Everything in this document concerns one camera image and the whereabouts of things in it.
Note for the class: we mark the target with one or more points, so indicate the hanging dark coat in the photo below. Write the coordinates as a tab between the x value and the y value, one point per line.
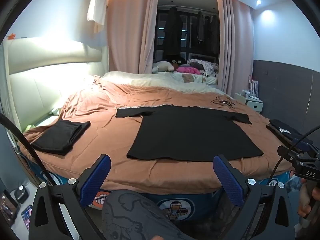
172	30

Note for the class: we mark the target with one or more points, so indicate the white hanging garment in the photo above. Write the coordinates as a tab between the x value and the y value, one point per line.
97	2

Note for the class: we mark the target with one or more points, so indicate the black T-shirt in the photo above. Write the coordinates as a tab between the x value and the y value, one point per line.
190	132

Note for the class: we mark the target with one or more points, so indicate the brown bear toy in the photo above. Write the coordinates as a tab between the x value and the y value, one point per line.
187	78

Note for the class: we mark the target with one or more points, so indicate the person's right hand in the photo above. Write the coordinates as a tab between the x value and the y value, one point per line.
303	200

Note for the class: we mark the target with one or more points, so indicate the blue printed bed sheet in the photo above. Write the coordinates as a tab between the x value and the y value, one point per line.
175	207

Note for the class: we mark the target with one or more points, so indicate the dark plush toy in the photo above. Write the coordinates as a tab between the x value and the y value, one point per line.
178	61

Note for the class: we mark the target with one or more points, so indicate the smartphone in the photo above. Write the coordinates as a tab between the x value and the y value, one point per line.
27	216

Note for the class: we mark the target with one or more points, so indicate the stack of dark clothes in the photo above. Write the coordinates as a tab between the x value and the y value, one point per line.
282	131

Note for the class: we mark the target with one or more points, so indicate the narrow pink curtain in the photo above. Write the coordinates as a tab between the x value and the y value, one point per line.
232	45

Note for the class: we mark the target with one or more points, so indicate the black tablet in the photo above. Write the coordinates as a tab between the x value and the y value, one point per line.
8	206

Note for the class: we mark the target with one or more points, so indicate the white striped rack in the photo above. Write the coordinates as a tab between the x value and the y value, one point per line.
252	87

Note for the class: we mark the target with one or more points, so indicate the person's leg in grey pants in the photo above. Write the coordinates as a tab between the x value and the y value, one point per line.
132	217

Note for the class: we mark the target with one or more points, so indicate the dark window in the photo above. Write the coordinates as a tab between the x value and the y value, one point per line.
190	47

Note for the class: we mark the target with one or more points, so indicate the brown blanket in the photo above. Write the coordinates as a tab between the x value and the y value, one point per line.
100	110

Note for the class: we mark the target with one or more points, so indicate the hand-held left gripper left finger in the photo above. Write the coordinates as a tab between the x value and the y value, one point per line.
96	181

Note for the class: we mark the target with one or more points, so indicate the cream padded headboard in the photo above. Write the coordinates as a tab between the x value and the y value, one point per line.
50	75

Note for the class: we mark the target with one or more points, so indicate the small orange object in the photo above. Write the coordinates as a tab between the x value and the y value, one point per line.
11	37

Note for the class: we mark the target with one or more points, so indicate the black alarm clock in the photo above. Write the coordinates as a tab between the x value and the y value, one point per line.
21	193

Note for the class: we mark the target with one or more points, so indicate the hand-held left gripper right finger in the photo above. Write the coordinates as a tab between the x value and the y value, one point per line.
228	182

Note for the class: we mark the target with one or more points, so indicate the floral cloth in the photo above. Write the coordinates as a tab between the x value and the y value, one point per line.
205	65

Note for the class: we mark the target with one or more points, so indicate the folded black cloth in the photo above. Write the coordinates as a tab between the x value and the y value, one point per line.
60	136

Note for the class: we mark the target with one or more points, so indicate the cream plush toy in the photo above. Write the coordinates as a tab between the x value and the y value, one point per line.
162	66

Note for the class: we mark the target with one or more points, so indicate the hanging dark shirt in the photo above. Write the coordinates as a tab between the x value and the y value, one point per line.
201	25

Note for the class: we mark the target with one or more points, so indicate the cream duvet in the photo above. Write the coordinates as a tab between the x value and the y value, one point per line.
140	80

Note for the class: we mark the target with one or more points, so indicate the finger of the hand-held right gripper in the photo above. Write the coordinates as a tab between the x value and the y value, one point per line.
306	146
286	153

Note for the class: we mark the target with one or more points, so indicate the white nightstand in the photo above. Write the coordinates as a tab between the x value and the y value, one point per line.
250	102

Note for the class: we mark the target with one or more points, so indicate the wide pink curtain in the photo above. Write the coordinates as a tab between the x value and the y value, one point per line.
130	30

